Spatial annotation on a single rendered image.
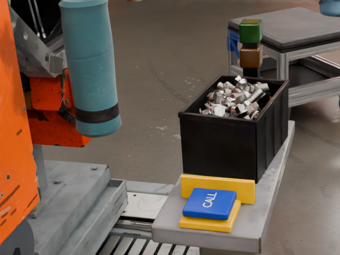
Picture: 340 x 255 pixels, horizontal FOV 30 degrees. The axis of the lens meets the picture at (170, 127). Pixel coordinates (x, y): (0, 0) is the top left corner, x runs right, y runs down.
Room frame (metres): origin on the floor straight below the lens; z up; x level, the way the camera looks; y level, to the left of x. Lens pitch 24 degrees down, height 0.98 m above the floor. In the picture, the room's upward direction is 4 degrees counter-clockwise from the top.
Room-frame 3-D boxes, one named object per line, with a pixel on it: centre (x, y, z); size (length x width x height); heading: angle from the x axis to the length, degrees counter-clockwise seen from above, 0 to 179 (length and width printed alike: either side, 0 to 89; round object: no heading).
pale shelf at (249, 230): (1.00, -0.11, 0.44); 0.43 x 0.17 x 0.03; 161
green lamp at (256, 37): (1.19, -0.17, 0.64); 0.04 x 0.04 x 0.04; 71
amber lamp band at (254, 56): (1.19, -0.17, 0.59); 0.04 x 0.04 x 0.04; 71
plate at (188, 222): (0.84, -0.05, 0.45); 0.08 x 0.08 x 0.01; 71
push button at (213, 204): (0.84, -0.05, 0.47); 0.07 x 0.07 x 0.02; 71
